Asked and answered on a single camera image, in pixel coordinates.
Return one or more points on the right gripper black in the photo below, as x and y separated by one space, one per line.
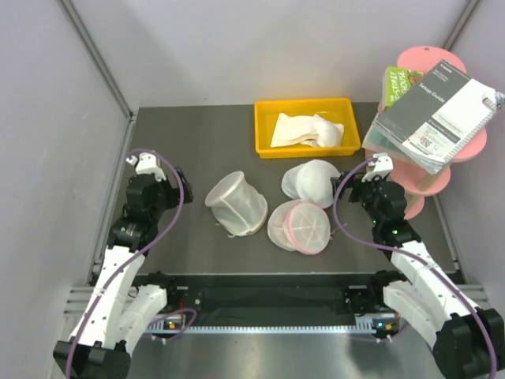
357 185

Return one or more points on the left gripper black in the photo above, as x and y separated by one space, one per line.
174 193

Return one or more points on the white mesh laundry bag beige trim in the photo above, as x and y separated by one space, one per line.
237 205

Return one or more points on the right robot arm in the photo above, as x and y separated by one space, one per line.
466 340

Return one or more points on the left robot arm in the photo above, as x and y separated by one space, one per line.
102 343

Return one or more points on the beige bra in tray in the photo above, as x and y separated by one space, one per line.
313 131

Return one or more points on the mesh laundry bag pink trim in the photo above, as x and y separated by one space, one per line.
299 226

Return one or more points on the yellow plastic tray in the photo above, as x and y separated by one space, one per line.
336 110

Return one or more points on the grey spiral setup guide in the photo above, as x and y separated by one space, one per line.
434 120

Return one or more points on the green storey house book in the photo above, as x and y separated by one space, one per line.
396 82

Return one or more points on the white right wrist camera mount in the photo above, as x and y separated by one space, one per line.
378 168

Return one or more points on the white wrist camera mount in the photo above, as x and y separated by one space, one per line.
147 163
378 168

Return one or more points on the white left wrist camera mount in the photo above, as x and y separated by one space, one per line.
147 163

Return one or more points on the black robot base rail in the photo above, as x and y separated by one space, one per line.
271 300

